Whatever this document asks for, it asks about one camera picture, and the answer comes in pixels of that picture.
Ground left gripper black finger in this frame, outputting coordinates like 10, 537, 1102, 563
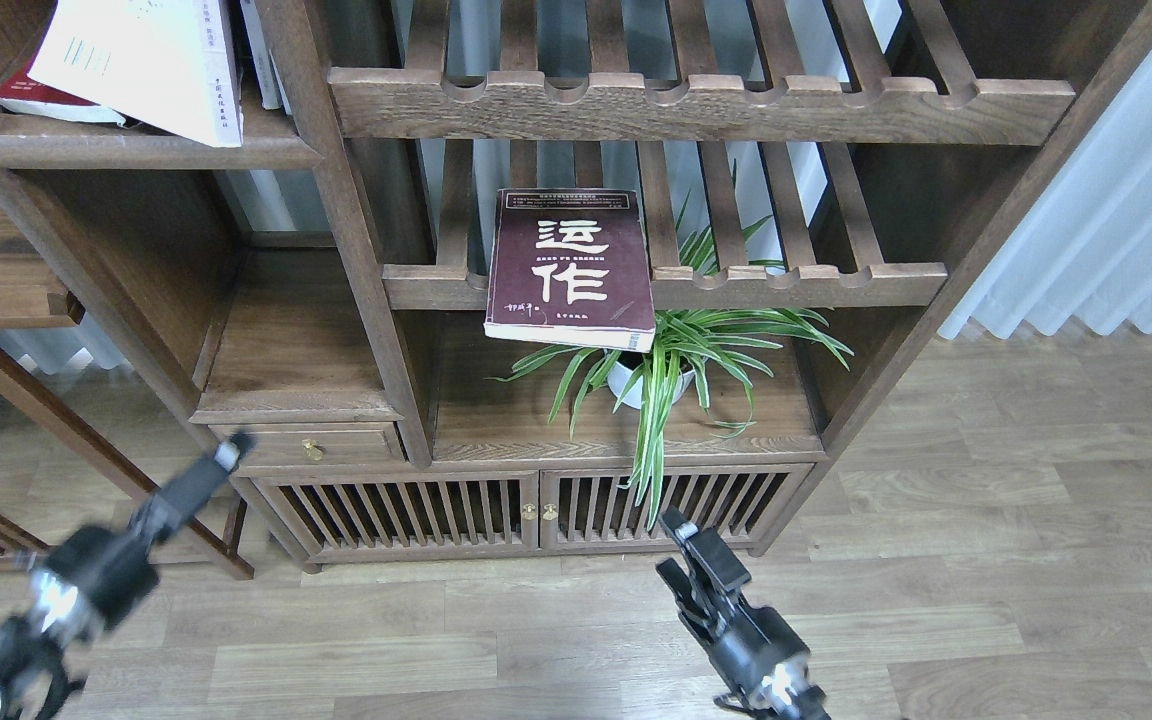
212, 430, 256, 473

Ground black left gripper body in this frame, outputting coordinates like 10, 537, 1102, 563
26, 462, 236, 635

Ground dark wooden bookshelf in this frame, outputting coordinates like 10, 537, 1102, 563
0, 1, 1152, 571

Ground white curtain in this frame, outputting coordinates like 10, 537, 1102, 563
940, 51, 1152, 340

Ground brass drawer knob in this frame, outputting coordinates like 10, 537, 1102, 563
302, 439, 325, 462

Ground red book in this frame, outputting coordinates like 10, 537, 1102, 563
0, 58, 129, 127

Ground white book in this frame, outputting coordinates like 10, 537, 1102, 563
28, 1, 243, 149
238, 0, 285, 109

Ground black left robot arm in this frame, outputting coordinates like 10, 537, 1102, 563
0, 430, 257, 719

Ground white upright book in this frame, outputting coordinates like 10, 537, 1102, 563
238, 0, 285, 109

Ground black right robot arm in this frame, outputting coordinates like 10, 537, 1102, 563
655, 507, 828, 719

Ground white plant pot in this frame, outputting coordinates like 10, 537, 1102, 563
605, 351, 695, 409

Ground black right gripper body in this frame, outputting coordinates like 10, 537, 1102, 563
655, 528, 812, 702

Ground dark brown book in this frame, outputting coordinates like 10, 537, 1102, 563
483, 188, 657, 353

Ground green spider plant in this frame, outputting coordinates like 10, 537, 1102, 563
492, 160, 854, 528

